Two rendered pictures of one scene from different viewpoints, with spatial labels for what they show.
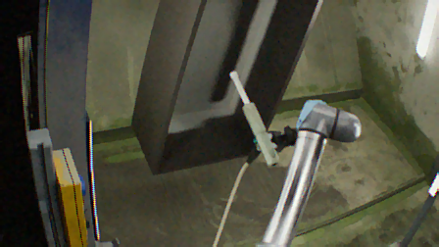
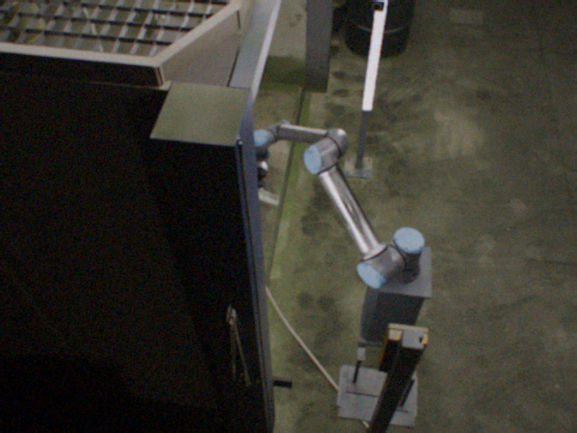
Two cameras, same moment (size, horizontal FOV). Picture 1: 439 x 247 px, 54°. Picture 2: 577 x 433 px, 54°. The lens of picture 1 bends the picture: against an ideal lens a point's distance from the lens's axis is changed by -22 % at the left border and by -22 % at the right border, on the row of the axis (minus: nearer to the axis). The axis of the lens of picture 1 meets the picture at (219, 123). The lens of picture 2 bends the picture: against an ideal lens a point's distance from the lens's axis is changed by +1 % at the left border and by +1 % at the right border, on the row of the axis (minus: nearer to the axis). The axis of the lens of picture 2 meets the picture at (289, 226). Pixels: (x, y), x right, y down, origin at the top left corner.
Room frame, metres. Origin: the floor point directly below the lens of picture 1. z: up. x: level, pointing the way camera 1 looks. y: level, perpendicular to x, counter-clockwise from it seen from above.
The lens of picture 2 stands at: (0.53, 1.11, 3.11)
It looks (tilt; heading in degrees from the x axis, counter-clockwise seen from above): 54 degrees down; 311
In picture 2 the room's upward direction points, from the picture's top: straight up
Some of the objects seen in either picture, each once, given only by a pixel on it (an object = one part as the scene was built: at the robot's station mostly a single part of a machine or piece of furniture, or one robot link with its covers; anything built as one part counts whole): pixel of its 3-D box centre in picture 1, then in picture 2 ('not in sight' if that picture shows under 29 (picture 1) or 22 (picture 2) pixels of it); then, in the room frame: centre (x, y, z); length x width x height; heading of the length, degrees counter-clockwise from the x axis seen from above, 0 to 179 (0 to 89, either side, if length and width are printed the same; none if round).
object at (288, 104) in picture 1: (225, 116); not in sight; (3.05, -0.03, 0.11); 2.70 x 0.02 x 0.13; 122
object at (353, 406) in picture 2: not in sight; (377, 395); (0.80, 0.25, 0.78); 0.31 x 0.23 x 0.01; 32
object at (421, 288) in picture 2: not in sight; (391, 298); (1.10, -0.44, 0.32); 0.31 x 0.31 x 0.64; 32
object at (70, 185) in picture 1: (69, 205); (401, 351); (0.75, 0.31, 1.42); 0.12 x 0.06 x 0.26; 32
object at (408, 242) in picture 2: not in sight; (405, 248); (1.11, -0.43, 0.83); 0.17 x 0.15 x 0.18; 80
